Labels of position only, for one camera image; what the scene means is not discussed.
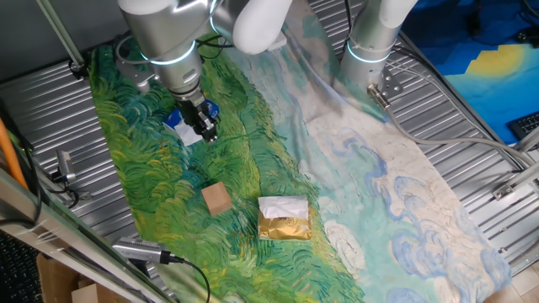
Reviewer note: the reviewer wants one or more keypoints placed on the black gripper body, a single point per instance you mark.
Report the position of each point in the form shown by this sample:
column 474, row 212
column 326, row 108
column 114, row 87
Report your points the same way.
column 193, row 105

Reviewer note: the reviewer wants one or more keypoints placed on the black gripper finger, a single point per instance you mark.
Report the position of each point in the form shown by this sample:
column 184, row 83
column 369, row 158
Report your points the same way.
column 195, row 125
column 209, row 128

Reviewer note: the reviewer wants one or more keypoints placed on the small wooden block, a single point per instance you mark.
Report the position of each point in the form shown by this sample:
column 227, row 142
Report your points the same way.
column 216, row 198

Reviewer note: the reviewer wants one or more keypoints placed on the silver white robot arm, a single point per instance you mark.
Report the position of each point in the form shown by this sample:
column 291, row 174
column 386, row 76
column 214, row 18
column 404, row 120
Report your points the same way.
column 168, row 25

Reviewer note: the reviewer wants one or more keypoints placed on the blue tissue pack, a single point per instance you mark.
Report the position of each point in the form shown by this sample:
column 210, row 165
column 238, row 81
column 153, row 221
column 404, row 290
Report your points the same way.
column 187, row 135

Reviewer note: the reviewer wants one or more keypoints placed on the painted landscape tablecloth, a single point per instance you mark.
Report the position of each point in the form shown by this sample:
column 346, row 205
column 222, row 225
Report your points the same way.
column 295, row 168

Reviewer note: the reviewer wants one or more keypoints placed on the gold tissue pack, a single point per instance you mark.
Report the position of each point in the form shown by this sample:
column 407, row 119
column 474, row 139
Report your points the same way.
column 286, row 227

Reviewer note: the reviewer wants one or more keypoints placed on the grey green pole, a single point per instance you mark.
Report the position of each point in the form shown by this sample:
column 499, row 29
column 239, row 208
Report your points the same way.
column 61, row 35

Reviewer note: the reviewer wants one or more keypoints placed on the silver base mounting plate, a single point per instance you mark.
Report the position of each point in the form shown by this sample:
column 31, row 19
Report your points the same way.
column 391, row 82

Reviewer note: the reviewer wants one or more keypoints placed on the orange tube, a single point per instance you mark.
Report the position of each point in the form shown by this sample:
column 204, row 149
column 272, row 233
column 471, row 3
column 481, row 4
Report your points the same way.
column 10, row 155

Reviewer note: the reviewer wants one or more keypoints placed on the cardboard box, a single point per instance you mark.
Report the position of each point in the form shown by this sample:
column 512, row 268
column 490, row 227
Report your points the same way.
column 63, row 282

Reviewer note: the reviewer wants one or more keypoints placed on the black keyboard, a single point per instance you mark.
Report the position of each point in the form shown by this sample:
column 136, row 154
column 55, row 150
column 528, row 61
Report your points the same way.
column 17, row 269
column 524, row 125

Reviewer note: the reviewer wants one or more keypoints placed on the blue yellow poster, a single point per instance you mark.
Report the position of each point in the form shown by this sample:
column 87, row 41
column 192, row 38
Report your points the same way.
column 484, row 67

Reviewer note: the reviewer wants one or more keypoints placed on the small silver camera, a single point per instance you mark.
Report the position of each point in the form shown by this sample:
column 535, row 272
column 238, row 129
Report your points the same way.
column 66, row 165

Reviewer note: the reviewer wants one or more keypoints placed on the silver bar camera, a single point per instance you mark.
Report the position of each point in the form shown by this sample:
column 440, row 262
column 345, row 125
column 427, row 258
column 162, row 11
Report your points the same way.
column 139, row 250

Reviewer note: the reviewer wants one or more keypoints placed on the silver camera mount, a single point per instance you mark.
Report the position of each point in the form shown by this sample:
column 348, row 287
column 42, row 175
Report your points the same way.
column 73, row 191

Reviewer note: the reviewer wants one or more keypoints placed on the aluminium frame beam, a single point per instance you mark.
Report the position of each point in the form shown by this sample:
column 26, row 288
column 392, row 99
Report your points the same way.
column 63, row 235

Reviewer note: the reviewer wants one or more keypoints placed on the aluminium profile rail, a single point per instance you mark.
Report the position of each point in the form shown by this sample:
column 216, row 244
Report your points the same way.
column 516, row 177

